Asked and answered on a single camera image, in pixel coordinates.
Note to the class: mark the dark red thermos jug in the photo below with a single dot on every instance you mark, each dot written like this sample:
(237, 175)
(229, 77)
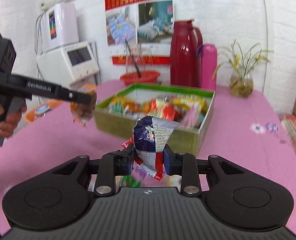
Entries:
(184, 61)

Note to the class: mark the green cardboard box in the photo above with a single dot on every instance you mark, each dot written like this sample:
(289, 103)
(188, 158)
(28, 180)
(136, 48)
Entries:
(191, 108)

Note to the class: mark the red plastic basin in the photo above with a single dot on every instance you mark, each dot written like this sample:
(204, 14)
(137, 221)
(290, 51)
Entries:
(148, 76)

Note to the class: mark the bedding wall calendar poster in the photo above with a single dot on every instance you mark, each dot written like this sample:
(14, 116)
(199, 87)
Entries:
(142, 27)

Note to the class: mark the orange plastic stool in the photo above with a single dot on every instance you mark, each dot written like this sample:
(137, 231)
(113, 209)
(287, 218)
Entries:
(41, 110)

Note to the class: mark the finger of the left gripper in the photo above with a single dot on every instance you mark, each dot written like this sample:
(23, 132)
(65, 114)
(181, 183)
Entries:
(71, 96)

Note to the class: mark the white water dispenser machine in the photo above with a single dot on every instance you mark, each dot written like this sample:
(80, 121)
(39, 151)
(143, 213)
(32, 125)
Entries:
(69, 66)

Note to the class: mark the pink floral tablecloth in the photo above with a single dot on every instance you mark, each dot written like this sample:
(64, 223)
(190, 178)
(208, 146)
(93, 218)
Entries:
(55, 139)

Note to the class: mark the clear orange pastry packet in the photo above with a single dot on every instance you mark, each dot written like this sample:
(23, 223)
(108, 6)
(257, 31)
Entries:
(83, 113)

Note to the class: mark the glass vase with plant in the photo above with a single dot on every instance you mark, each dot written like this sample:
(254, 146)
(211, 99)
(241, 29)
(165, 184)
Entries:
(243, 63)

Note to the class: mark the white water purifier unit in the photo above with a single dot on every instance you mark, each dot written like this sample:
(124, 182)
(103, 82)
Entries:
(59, 26)

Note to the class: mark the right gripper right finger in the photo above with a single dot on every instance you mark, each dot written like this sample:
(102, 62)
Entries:
(184, 165)

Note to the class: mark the pink thermos bottle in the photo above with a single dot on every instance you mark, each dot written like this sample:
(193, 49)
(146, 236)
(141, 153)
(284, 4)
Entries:
(207, 54)

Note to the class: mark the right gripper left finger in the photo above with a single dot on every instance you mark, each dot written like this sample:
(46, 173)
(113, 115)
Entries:
(111, 165)

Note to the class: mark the black stirring stick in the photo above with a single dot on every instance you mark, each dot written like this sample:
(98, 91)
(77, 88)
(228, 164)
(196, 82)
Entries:
(133, 59)

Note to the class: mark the red white chocolate ball packet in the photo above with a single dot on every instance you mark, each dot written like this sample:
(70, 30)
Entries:
(149, 138)

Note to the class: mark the black camera module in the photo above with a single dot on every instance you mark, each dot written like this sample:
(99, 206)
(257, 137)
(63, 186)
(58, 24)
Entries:
(7, 55)

